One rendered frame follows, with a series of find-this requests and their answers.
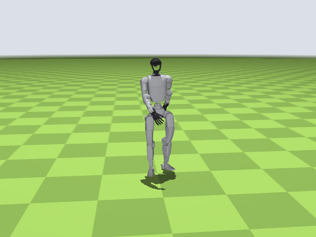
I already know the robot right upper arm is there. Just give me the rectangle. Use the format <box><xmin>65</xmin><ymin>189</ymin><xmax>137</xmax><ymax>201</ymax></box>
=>
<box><xmin>140</xmin><ymin>77</ymin><xmax>150</xmax><ymax>99</ymax></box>

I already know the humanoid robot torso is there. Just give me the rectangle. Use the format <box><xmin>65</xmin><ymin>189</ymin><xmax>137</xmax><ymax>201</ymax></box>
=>
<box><xmin>147</xmin><ymin>73</ymin><xmax>166</xmax><ymax>118</ymax></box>

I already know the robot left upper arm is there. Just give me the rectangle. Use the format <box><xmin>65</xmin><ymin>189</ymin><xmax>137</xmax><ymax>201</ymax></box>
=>
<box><xmin>165</xmin><ymin>75</ymin><xmax>172</xmax><ymax>96</ymax></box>

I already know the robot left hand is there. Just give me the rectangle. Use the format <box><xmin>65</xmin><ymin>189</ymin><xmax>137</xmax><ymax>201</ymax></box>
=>
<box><xmin>162</xmin><ymin>104</ymin><xmax>169</xmax><ymax>111</ymax></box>

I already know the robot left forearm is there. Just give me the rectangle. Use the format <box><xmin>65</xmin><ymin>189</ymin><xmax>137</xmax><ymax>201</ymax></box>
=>
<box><xmin>164</xmin><ymin>95</ymin><xmax>171</xmax><ymax>105</ymax></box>

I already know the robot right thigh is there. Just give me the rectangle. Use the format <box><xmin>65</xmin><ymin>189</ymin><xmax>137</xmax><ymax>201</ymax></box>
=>
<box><xmin>145</xmin><ymin>114</ymin><xmax>155</xmax><ymax>148</ymax></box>

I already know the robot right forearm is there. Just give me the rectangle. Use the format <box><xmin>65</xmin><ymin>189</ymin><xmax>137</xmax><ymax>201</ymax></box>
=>
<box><xmin>142</xmin><ymin>94</ymin><xmax>154</xmax><ymax>113</ymax></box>

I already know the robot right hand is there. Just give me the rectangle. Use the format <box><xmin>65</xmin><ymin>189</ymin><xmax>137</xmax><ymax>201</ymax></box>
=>
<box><xmin>151</xmin><ymin>108</ymin><xmax>164</xmax><ymax>125</ymax></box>

